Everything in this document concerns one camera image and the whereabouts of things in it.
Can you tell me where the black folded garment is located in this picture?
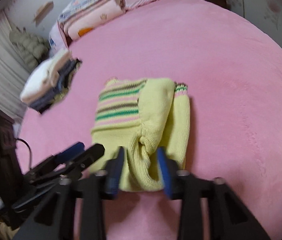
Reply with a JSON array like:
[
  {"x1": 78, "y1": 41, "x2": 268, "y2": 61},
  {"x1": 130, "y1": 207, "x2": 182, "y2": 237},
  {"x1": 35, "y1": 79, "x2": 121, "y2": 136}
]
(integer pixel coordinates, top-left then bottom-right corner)
[{"x1": 37, "y1": 62, "x2": 82, "y2": 114}]

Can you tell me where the patterned folded blanket stack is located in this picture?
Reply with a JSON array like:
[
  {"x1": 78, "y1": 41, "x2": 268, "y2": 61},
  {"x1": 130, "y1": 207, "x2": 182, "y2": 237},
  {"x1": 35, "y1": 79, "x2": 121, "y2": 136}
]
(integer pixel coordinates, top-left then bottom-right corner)
[{"x1": 57, "y1": 0, "x2": 109, "y2": 25}]

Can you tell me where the yellow knitted child cardigan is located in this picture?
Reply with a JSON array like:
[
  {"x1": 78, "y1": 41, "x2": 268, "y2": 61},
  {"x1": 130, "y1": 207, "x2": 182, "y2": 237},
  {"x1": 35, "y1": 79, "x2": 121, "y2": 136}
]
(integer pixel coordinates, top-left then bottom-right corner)
[{"x1": 89, "y1": 78, "x2": 190, "y2": 192}]

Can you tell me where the beige puffer jacket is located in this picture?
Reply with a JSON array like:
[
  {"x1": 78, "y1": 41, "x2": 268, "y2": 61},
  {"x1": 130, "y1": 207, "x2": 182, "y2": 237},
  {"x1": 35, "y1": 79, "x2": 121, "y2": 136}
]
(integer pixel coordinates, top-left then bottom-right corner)
[{"x1": 9, "y1": 28, "x2": 50, "y2": 73}]

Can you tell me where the black cable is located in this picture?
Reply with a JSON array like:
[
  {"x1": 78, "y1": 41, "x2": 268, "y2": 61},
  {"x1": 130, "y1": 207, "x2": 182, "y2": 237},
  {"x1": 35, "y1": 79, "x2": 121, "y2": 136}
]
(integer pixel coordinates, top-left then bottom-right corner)
[{"x1": 15, "y1": 138, "x2": 33, "y2": 170}]

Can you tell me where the white fluffy folded garment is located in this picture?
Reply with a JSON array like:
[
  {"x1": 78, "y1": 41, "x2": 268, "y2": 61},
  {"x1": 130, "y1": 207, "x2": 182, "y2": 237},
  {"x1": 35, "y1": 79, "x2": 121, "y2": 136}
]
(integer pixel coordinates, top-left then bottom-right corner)
[{"x1": 20, "y1": 49, "x2": 72, "y2": 105}]

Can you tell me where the blue grey folded garment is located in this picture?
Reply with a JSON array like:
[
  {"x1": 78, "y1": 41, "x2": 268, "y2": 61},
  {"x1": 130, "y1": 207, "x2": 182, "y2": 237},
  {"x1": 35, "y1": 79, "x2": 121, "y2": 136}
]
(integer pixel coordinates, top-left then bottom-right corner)
[{"x1": 29, "y1": 59, "x2": 78, "y2": 111}]

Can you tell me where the light green folded garment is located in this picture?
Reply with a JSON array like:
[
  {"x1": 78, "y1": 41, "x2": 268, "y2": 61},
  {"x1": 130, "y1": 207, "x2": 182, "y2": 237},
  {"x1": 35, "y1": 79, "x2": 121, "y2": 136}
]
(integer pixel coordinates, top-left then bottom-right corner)
[{"x1": 52, "y1": 61, "x2": 81, "y2": 103}]

